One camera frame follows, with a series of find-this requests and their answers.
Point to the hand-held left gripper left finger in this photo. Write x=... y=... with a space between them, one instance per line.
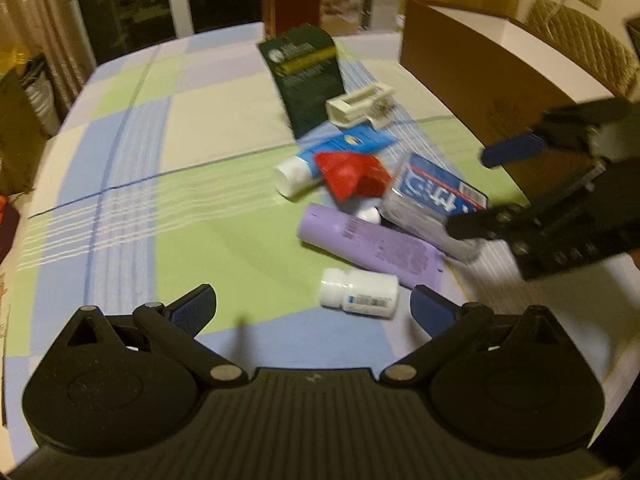
x=192 y=307

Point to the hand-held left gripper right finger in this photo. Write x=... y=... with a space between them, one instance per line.
x=430 y=310

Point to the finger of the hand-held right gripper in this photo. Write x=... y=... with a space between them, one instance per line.
x=475 y=222
x=515 y=150

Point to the clear tissue pack blue label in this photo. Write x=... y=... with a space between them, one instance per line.
x=425 y=195

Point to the white pill bottle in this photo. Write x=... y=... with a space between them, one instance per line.
x=360 y=287

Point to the brown cardboard box container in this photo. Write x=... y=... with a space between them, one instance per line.
x=475 y=75

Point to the purple tube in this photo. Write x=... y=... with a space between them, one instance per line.
x=360 y=240

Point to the red foil packet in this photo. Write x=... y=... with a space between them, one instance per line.
x=345 y=172

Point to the blue tube with white cap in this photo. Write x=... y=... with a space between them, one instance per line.
x=350 y=141

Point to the small white cap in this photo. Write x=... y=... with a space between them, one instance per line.
x=369 y=215

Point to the white plastic clip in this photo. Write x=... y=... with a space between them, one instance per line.
x=350 y=105

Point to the white printed box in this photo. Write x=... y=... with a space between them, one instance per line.
x=380 y=5

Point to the dark green packet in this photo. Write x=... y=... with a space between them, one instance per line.
x=305 y=85

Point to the brown cardboard box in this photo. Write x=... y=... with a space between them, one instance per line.
x=17 y=135

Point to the white striped bag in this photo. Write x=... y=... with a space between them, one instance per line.
x=42 y=95

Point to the dark red carton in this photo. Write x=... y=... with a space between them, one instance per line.
x=295 y=5

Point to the glass sliding door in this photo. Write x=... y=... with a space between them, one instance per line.
x=125 y=0

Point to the beige curtain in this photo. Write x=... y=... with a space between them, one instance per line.
x=40 y=10

